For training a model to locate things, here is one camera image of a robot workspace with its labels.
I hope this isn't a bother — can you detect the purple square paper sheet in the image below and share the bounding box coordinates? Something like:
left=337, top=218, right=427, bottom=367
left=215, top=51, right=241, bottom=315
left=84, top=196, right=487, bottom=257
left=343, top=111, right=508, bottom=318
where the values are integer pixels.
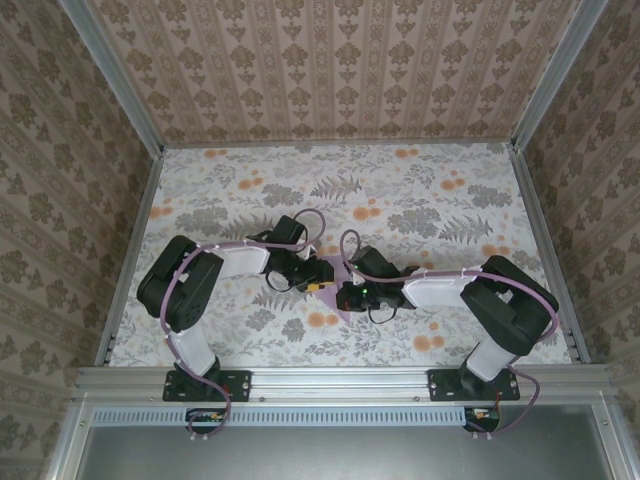
left=309, top=254, right=369, bottom=325

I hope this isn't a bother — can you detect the black connector board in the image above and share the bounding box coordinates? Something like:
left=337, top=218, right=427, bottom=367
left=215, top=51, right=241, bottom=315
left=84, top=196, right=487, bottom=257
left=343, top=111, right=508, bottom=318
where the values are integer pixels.
left=185, top=407, right=229, bottom=434
left=462, top=405, right=501, bottom=432

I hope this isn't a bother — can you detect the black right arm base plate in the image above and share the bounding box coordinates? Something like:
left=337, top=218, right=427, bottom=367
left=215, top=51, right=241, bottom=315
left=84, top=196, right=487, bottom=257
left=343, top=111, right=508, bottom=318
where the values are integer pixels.
left=428, top=368, right=521, bottom=403

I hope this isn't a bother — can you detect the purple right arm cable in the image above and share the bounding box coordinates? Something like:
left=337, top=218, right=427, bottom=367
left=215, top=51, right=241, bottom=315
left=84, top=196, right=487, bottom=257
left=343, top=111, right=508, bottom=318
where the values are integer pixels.
left=339, top=228, right=560, bottom=441

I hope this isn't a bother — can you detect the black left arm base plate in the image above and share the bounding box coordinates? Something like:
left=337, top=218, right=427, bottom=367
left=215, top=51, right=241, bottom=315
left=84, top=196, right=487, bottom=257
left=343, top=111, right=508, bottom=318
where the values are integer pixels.
left=162, top=368, right=252, bottom=403

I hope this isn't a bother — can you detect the slotted white cable duct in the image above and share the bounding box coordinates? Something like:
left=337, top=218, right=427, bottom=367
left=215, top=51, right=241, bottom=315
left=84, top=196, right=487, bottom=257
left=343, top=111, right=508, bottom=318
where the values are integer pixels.
left=92, top=405, right=469, bottom=427

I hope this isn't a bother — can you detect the floral patterned table cover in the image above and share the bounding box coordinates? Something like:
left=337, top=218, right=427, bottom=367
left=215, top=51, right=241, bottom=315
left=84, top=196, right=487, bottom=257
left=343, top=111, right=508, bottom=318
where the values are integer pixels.
left=107, top=143, right=574, bottom=367

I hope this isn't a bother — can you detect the aluminium mounting rail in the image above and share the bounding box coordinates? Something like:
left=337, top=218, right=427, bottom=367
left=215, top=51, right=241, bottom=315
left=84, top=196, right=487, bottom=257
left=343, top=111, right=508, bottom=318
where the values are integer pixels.
left=74, top=364, right=614, bottom=402

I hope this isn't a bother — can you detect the aluminium frame post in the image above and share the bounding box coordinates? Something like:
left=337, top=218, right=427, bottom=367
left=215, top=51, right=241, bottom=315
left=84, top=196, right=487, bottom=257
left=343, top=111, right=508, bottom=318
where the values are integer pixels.
left=59, top=0, right=166, bottom=156
left=509, top=0, right=619, bottom=151

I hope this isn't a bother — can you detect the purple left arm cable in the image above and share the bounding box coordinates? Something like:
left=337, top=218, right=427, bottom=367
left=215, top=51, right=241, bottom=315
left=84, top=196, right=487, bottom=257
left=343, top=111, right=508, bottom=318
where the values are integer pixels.
left=159, top=208, right=329, bottom=444

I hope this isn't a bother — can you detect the grey metal sheet panel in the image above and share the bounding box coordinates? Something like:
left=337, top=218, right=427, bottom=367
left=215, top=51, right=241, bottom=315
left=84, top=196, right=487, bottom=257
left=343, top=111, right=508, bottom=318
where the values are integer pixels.
left=74, top=424, right=616, bottom=480

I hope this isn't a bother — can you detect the aluminium table side rail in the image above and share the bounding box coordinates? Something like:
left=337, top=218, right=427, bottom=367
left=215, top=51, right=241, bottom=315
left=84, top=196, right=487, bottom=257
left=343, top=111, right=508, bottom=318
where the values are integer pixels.
left=94, top=149, right=166, bottom=366
left=509, top=144, right=592, bottom=364

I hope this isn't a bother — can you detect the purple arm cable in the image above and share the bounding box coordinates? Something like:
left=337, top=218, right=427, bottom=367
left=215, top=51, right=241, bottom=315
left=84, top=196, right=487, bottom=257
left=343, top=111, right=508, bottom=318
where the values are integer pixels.
left=159, top=208, right=329, bottom=444
left=339, top=228, right=560, bottom=441

